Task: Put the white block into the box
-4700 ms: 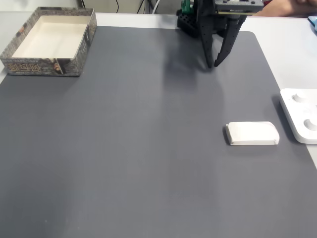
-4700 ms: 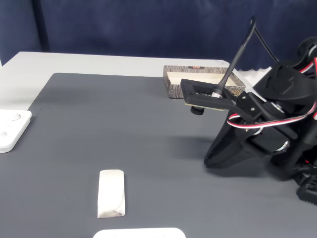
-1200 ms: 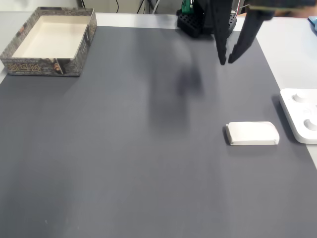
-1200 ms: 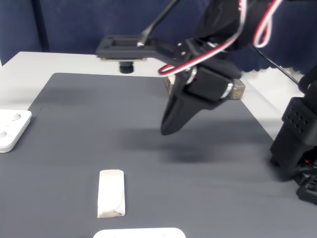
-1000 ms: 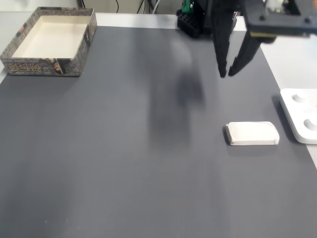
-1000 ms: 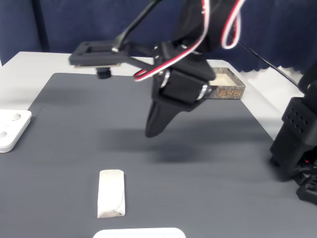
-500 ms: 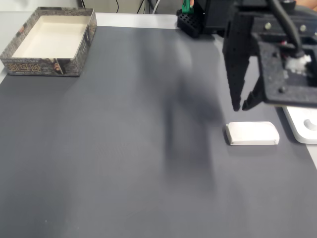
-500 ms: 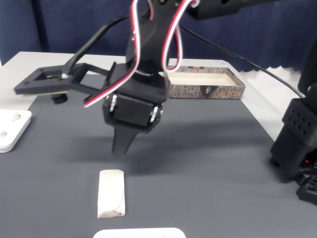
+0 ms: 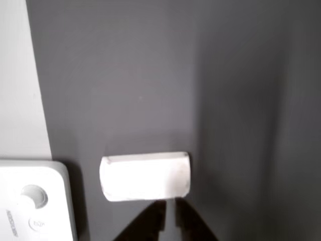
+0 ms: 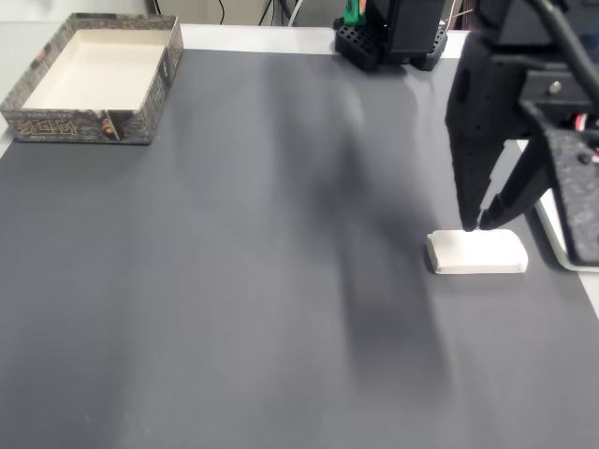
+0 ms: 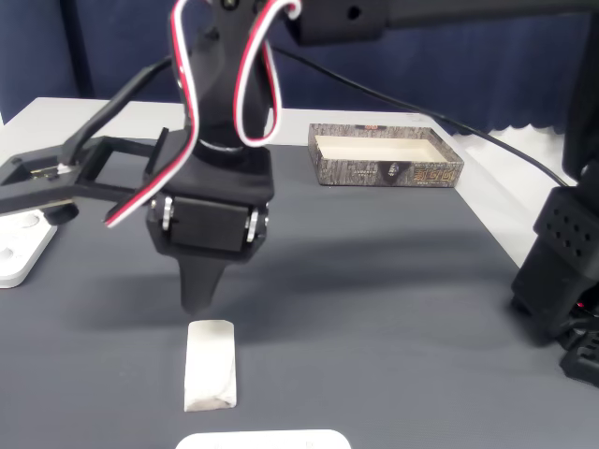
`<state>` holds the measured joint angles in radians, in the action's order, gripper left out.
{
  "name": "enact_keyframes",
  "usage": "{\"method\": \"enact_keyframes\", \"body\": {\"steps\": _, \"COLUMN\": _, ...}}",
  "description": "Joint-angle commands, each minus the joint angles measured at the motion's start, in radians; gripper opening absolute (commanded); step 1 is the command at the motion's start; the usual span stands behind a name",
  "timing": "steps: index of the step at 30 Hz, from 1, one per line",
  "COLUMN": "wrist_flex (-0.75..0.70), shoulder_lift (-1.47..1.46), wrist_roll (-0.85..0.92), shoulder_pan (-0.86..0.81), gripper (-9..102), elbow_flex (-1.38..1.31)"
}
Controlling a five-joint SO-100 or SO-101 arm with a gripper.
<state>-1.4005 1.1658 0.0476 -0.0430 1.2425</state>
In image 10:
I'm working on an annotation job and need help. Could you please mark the white block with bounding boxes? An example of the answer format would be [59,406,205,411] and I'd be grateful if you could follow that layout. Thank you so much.
[425,227,530,277]

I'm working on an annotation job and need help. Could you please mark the printed cardboard box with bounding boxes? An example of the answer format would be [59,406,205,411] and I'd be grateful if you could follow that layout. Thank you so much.
[0,12,184,146]

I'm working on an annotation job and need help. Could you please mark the white control device with knobs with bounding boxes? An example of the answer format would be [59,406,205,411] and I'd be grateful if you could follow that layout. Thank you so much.
[533,186,599,274]

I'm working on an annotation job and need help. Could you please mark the green table clamp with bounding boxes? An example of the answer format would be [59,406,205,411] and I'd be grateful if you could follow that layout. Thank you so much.
[343,0,370,25]

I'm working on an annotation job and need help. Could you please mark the grey desk mat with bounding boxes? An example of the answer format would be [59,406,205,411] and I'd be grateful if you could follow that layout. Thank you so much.
[0,46,599,449]

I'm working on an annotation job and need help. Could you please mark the thick black camera cable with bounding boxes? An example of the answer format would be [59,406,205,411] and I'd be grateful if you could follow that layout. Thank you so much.
[533,0,599,111]

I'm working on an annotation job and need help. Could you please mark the black speckled camera mount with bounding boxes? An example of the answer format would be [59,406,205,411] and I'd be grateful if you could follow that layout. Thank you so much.
[519,95,599,270]

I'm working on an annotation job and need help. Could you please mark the red white gripper wires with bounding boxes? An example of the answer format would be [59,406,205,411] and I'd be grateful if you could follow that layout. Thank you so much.
[571,110,599,166]

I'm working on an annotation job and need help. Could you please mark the red white arm wires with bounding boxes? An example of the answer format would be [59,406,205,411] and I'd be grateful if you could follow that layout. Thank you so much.
[440,0,470,23]

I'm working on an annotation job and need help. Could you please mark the thin black cable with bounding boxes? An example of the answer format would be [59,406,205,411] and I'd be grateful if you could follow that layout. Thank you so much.
[258,0,283,27]

